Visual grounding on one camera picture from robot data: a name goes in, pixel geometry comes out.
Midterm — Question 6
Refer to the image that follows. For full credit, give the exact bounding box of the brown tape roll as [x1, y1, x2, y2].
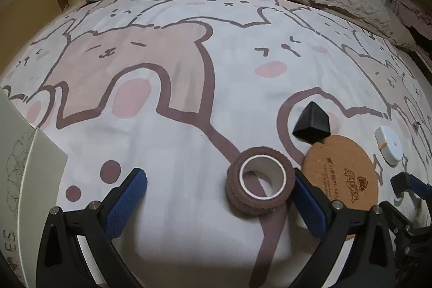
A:
[225, 146, 296, 217]

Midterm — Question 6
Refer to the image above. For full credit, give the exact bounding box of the white tape measure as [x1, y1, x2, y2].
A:
[374, 126, 404, 167]

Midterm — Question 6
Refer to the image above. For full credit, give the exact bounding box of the animal printed blanket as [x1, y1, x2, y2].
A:
[0, 0, 432, 288]

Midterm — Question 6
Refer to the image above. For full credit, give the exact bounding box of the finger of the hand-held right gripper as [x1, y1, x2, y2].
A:
[380, 200, 422, 235]
[407, 173, 432, 204]

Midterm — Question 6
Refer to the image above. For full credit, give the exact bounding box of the small black cube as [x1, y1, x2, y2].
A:
[292, 101, 330, 144]

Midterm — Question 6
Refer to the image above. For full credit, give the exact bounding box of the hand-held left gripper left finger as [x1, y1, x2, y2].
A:
[35, 167, 148, 288]

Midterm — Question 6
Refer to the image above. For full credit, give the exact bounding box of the round cork coaster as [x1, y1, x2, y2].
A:
[300, 134, 380, 239]

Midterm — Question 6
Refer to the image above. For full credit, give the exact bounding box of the white storage box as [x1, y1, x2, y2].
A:
[0, 87, 68, 288]

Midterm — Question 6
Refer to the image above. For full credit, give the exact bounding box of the pink clothes pile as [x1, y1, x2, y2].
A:
[388, 0, 432, 35]

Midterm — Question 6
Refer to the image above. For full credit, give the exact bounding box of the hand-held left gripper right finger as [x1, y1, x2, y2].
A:
[292, 167, 395, 288]

